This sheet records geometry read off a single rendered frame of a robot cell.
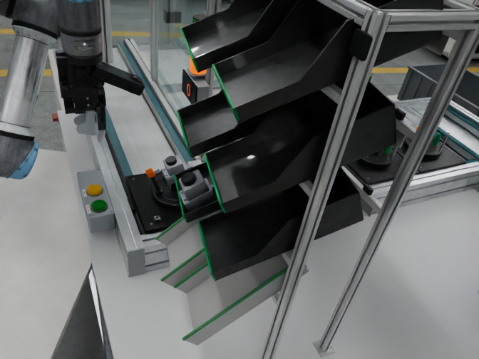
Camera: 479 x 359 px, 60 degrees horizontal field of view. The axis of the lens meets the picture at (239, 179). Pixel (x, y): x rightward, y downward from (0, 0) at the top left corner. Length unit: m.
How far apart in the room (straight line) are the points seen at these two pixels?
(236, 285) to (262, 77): 0.46
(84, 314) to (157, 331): 1.12
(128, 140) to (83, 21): 0.77
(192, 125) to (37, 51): 0.61
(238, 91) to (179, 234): 0.53
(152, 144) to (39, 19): 0.54
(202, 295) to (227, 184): 0.34
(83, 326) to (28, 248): 0.91
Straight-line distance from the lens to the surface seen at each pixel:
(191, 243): 1.00
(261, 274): 0.86
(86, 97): 0.92
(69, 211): 1.37
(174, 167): 1.14
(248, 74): 0.62
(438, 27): 0.58
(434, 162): 1.71
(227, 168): 0.70
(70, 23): 0.86
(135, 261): 1.13
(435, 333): 1.27
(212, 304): 0.91
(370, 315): 1.22
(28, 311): 1.16
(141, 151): 1.50
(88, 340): 2.09
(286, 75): 0.59
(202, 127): 0.79
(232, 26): 0.75
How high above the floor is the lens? 1.78
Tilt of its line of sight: 38 degrees down
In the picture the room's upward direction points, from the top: 9 degrees clockwise
